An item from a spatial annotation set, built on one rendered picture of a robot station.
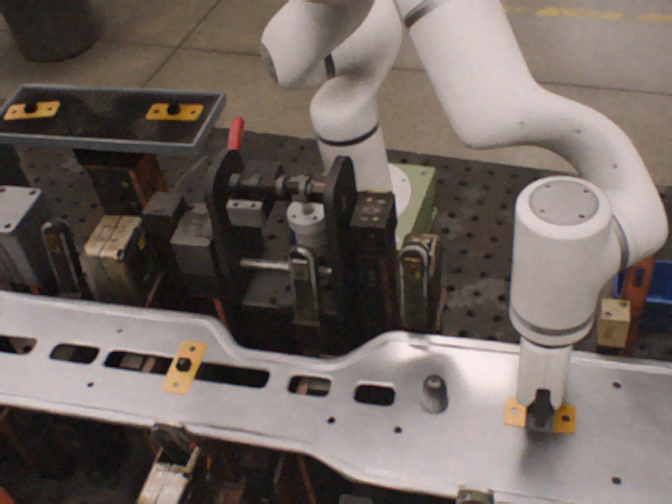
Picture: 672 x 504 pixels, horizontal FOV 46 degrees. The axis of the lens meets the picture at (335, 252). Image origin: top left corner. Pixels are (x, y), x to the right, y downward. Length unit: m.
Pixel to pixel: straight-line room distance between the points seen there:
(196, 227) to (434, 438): 0.46
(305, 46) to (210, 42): 2.64
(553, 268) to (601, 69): 2.69
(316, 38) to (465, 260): 0.59
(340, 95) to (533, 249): 0.71
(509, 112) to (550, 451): 0.42
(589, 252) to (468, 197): 0.99
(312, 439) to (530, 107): 0.48
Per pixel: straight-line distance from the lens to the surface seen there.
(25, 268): 1.29
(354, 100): 1.36
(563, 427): 0.99
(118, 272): 1.19
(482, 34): 0.75
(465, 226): 1.64
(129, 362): 1.15
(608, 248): 0.76
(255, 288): 1.21
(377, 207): 1.07
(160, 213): 1.18
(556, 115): 0.76
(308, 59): 1.23
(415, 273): 1.04
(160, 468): 0.97
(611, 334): 1.04
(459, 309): 1.49
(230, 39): 3.83
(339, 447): 0.98
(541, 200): 0.73
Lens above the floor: 1.84
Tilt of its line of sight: 45 degrees down
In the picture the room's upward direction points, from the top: 10 degrees counter-clockwise
